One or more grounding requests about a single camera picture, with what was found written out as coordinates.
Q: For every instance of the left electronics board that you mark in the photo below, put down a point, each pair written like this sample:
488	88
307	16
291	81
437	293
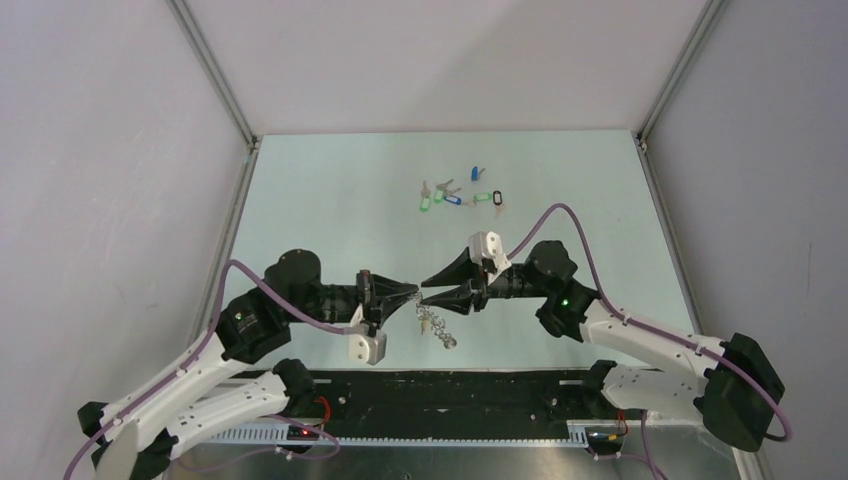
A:
302	435

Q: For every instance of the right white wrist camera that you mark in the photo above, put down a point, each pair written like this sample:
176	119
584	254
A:
486	251

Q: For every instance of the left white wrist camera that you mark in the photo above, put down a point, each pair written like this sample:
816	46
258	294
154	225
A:
364	347

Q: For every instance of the electronics board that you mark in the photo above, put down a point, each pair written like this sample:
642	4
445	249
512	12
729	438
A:
302	435
597	436

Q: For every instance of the green tag key left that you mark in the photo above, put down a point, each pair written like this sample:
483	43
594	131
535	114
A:
426	200

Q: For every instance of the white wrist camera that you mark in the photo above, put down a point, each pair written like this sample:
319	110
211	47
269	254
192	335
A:
486	251
364	347

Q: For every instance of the green tag key centre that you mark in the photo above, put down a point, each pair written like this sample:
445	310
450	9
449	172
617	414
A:
442	191

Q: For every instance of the metal keyring disc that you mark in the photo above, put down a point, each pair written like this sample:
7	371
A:
437	325

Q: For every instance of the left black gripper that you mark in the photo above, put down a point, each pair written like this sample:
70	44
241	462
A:
380	297

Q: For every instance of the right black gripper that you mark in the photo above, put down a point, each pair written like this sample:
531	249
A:
462	272

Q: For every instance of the green tag key right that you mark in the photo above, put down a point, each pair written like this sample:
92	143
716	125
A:
477	199

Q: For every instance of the right electronics board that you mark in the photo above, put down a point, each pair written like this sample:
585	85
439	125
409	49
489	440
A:
597	436

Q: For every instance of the blue tag key far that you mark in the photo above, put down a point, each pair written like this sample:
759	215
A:
476	173

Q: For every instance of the black tag key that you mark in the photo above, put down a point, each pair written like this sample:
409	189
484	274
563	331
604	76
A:
498	202

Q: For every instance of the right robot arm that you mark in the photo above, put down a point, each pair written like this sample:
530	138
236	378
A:
730	386

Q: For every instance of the green tag key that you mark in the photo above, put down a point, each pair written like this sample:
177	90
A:
426	200
477	199
442	191

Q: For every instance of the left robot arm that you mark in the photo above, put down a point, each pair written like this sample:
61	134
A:
140	435

